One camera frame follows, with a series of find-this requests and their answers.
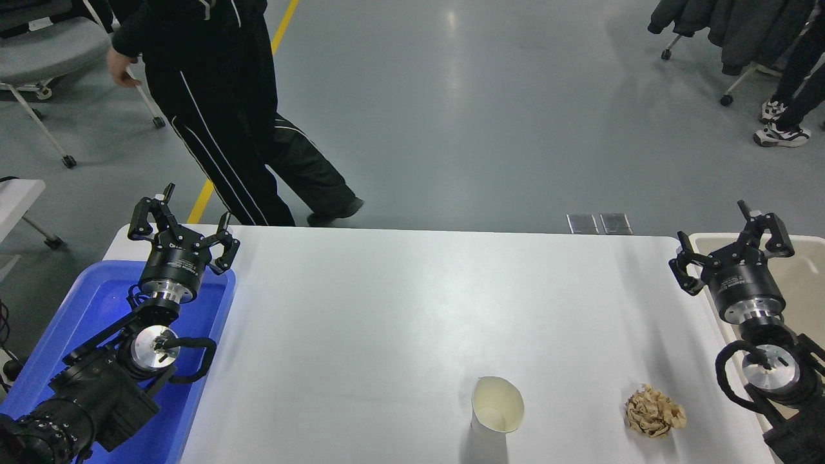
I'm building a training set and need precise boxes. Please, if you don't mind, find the small white table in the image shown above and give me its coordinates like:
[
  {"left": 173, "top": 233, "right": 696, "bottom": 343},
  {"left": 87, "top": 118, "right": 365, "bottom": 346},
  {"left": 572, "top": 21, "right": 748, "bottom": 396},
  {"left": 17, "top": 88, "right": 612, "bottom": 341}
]
[{"left": 0, "top": 179, "right": 65, "bottom": 282}]

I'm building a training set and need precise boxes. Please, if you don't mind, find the person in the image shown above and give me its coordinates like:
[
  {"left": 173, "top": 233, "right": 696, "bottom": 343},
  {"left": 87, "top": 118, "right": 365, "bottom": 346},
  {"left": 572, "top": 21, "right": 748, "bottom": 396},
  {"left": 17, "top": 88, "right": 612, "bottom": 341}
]
[
  {"left": 753, "top": 12, "right": 825, "bottom": 148},
  {"left": 106, "top": 0, "right": 365, "bottom": 227}
]

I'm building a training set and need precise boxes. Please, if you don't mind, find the white paper cup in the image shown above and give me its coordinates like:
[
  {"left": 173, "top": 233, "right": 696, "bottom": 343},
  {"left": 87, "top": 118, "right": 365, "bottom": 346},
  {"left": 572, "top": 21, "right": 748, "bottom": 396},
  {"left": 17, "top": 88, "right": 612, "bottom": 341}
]
[{"left": 471, "top": 376, "right": 525, "bottom": 443}]

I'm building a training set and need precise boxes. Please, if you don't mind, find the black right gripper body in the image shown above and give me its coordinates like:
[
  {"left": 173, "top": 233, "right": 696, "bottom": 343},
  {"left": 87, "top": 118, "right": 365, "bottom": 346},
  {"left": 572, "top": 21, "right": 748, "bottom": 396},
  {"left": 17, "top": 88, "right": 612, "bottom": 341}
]
[{"left": 701, "top": 256, "right": 787, "bottom": 316}]

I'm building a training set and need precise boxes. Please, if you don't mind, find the blue plastic tray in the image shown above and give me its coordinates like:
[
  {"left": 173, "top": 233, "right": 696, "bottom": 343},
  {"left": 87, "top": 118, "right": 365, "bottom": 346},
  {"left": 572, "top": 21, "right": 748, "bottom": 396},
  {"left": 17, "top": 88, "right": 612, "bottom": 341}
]
[{"left": 0, "top": 260, "right": 237, "bottom": 464}]

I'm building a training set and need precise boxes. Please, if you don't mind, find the large pale bin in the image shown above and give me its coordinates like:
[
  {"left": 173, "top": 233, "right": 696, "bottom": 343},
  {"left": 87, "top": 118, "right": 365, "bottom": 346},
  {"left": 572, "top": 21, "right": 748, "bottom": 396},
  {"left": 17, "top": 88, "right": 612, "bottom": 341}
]
[{"left": 688, "top": 233, "right": 825, "bottom": 464}]

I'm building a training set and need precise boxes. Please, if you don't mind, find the person's hand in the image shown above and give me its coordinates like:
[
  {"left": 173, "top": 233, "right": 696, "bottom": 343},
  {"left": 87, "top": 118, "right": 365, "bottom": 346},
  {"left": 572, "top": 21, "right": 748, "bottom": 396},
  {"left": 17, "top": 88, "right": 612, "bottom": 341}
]
[{"left": 106, "top": 46, "right": 142, "bottom": 89}]

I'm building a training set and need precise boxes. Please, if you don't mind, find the black cable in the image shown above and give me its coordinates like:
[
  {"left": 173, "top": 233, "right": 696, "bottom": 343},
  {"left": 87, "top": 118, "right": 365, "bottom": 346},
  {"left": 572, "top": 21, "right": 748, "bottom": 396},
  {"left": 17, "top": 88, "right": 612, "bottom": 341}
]
[{"left": 0, "top": 300, "right": 25, "bottom": 386}]

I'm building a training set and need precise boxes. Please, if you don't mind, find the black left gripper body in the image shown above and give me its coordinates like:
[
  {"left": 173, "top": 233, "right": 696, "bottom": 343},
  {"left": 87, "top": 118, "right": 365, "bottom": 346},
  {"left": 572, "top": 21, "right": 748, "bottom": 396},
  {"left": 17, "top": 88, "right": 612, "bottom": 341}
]
[{"left": 139, "top": 242, "right": 212, "bottom": 298}]

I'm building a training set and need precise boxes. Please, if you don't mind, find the black jacket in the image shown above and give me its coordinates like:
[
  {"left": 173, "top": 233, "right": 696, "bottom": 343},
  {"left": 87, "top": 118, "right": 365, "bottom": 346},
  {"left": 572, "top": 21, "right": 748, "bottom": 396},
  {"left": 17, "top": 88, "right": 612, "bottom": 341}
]
[{"left": 648, "top": 0, "right": 817, "bottom": 76}]

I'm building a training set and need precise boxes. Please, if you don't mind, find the grey office chair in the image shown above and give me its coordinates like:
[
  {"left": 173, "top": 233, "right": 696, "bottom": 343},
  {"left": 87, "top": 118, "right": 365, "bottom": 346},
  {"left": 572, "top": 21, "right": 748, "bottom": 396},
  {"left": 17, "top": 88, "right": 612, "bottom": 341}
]
[{"left": 0, "top": 0, "right": 167, "bottom": 169}]

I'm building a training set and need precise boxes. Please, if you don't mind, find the crumpled tan paper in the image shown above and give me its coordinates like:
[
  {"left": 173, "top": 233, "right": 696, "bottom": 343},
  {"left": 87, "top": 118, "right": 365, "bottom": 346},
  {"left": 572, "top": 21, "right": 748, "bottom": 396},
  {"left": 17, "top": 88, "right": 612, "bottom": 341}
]
[{"left": 624, "top": 384, "right": 688, "bottom": 440}]

